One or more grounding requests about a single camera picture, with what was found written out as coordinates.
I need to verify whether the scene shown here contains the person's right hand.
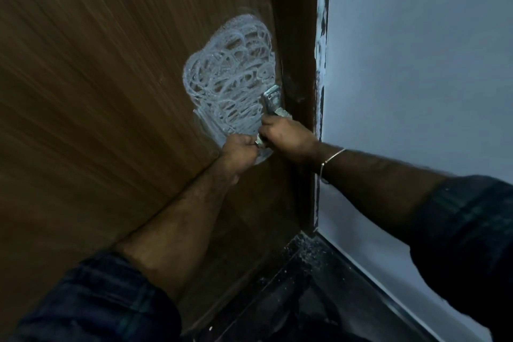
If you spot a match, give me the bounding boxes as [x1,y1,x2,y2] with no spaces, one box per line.
[258,115,321,166]

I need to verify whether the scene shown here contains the person's left hand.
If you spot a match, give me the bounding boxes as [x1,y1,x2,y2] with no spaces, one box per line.
[218,133,261,186]

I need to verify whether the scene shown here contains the silver metal door handle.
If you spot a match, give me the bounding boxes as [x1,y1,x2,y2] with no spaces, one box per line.
[254,85,293,150]

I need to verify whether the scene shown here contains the brown wooden door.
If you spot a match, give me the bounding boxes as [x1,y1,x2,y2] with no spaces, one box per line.
[0,0,317,342]

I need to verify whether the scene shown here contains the person's right forearm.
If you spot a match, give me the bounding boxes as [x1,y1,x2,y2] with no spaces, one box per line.
[312,143,454,246]

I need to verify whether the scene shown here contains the person's left forearm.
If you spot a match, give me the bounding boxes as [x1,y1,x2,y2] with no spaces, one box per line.
[114,161,241,302]

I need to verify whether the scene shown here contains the thin metal bracelet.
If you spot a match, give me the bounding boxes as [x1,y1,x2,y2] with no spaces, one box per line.
[318,148,346,185]

